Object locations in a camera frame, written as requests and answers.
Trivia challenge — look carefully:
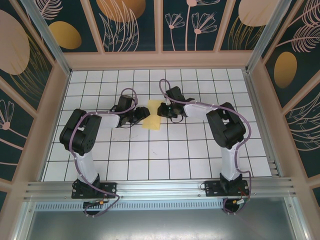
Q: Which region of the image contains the aluminium frame post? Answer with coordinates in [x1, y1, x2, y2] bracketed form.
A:
[19, 0, 72, 77]
[244, 0, 300, 75]

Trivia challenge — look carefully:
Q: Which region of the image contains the long aluminium mounting rail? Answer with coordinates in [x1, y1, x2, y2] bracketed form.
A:
[23, 177, 297, 201]

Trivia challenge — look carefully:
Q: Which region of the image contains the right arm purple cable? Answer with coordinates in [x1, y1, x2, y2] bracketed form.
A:
[159, 78, 252, 216]

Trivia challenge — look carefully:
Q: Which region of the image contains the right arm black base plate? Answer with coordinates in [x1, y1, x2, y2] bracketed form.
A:
[204, 180, 251, 198]

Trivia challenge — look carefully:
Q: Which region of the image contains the grey metal panel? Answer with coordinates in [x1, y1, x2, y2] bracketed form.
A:
[13, 196, 308, 240]

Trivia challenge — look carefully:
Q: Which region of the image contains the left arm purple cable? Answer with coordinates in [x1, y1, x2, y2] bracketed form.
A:
[68, 87, 140, 218]

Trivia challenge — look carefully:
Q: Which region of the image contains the perforated metal cable tray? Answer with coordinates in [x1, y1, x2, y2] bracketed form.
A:
[34, 201, 286, 212]

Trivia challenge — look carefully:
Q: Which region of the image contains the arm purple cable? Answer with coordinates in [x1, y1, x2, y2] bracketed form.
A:
[68, 87, 140, 218]
[159, 78, 252, 216]

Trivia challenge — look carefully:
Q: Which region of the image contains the aluminium side rail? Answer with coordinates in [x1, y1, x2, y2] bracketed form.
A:
[243, 71, 285, 180]

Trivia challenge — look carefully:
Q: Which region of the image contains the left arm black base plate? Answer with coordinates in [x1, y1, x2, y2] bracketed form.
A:
[71, 181, 118, 200]

